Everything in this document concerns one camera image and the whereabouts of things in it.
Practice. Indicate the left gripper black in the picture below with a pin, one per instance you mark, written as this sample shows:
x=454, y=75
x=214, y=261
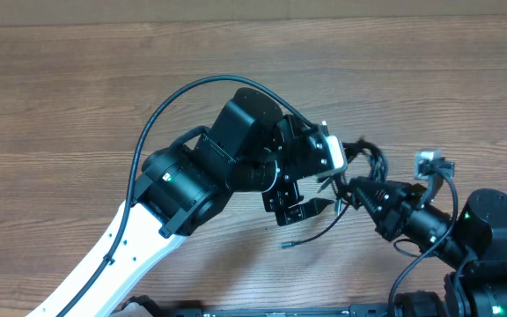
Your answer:
x=289, y=195

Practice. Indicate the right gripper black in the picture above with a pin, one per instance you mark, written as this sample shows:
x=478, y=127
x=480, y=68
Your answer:
x=391, y=224

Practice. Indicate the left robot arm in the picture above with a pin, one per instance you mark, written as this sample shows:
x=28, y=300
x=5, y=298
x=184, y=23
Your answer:
x=251, y=147

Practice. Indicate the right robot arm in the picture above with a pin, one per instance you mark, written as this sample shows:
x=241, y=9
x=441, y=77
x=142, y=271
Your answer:
x=474, y=244

